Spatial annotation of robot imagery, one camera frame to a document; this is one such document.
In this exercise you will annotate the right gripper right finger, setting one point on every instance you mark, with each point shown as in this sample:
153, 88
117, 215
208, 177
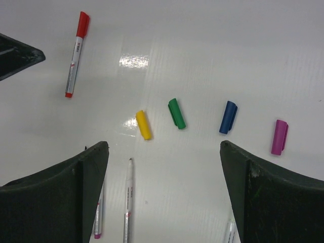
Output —
271, 203

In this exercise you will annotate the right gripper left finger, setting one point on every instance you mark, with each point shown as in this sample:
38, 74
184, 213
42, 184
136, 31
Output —
57, 204

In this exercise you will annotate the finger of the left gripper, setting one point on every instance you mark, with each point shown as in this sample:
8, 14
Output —
17, 56

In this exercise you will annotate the purple marker pen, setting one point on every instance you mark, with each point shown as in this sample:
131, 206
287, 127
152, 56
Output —
97, 228

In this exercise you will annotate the red marker pen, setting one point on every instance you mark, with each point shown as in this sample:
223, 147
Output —
73, 67

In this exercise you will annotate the yellow marker pen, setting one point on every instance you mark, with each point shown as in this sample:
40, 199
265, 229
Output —
128, 202

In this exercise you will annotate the purple pen cap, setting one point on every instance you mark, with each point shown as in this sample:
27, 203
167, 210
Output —
279, 137

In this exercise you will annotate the blue pen cap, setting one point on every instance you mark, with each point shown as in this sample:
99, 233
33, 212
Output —
228, 117

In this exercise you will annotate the yellow pen cap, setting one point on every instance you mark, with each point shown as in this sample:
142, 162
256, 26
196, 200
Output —
143, 125

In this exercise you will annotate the green pen cap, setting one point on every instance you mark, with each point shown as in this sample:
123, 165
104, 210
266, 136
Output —
176, 114

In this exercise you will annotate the red pen cap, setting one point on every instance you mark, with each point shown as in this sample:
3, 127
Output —
83, 24

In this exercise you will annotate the green marker pen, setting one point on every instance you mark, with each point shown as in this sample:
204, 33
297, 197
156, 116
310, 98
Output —
230, 232

